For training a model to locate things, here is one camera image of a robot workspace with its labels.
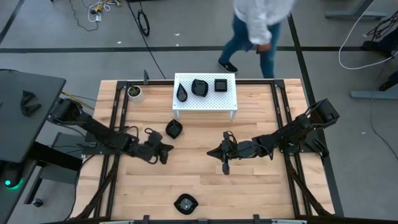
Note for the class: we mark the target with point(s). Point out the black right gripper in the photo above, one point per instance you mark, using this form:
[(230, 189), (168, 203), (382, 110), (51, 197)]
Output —
[(242, 150)]

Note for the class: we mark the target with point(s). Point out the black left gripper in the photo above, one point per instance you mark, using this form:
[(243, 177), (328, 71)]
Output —
[(150, 149)]

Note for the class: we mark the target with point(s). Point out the black teardrop mini plate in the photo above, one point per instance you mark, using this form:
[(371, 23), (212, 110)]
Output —
[(182, 94)]

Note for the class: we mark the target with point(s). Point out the black square mini plate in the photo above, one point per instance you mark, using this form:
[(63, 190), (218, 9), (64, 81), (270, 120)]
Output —
[(220, 85)]

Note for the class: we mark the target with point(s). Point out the black leaf-shaped mini plate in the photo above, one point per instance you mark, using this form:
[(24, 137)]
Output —
[(186, 203), (199, 87), (173, 128)]

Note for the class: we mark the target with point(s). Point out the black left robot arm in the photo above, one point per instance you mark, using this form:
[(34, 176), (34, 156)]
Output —
[(102, 132)]

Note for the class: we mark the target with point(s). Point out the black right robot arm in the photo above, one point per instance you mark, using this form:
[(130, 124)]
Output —
[(289, 133)]

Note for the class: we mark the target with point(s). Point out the white perforated metal riser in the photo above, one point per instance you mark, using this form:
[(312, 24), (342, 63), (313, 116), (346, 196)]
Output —
[(211, 104)]

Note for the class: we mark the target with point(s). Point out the white pot with succulent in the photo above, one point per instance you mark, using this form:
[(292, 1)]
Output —
[(136, 97)]

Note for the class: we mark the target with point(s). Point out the grey metal stand base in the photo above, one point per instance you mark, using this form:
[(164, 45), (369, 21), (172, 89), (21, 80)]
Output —
[(62, 174)]

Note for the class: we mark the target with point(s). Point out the black desk crossbar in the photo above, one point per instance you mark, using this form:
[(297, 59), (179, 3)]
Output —
[(56, 155)]

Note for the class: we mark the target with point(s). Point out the dark grey desk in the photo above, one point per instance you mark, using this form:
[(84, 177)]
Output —
[(31, 137)]

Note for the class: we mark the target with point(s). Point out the black caster wheel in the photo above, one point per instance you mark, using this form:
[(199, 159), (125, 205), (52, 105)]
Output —
[(37, 202)]

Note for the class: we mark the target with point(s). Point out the person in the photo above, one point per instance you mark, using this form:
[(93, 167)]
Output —
[(261, 18)]

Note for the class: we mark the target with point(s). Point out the black triangular part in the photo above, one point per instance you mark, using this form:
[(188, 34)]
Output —
[(27, 98), (29, 110)]

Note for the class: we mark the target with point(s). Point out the white power adapter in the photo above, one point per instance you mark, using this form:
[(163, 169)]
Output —
[(98, 17)]

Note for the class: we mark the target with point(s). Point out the round black device with light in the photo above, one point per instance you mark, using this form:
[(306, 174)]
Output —
[(12, 179)]

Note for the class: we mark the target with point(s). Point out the grey desk foot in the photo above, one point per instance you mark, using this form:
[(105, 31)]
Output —
[(354, 14), (373, 95)]

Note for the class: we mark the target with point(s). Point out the person's leg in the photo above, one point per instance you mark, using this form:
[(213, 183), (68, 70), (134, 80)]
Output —
[(387, 85), (377, 47)]

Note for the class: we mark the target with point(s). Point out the black aluminium table frame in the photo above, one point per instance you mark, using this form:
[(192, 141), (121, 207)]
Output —
[(161, 82)]

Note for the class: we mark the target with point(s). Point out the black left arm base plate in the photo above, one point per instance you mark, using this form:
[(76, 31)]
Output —
[(93, 151)]

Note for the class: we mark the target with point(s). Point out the black frame post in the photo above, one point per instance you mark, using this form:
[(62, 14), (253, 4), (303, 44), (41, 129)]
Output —
[(146, 76)]

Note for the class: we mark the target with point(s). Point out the black frame clamp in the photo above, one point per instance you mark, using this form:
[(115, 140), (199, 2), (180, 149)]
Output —
[(257, 219), (145, 219)]

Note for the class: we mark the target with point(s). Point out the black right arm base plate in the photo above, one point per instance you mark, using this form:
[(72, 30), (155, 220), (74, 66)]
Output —
[(306, 149)]

